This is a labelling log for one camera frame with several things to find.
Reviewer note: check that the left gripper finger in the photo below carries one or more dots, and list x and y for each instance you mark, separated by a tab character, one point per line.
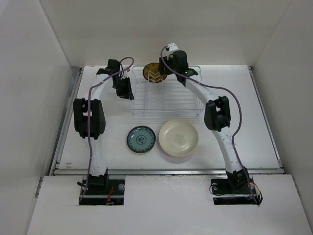
127	90
121	91

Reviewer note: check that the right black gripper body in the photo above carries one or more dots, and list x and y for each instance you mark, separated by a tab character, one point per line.
175	67

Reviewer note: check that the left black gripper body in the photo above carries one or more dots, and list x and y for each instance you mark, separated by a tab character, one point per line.
115	86

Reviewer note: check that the small blue patterned plate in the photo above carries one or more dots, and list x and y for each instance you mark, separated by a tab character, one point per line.
141	139

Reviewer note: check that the cream white plastic plate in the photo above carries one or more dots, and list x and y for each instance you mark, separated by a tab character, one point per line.
179	131

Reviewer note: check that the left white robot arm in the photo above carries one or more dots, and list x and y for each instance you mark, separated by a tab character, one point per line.
89	118

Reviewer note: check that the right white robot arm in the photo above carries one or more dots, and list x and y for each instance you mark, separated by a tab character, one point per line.
217	116

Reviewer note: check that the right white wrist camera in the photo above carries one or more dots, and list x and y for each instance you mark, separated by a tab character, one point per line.
171	47

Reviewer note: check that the white wire dish rack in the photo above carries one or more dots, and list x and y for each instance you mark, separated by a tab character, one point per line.
167	98

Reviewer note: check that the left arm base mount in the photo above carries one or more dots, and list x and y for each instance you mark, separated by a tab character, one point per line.
105	193

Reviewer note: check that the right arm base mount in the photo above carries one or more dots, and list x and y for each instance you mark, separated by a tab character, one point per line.
224	194

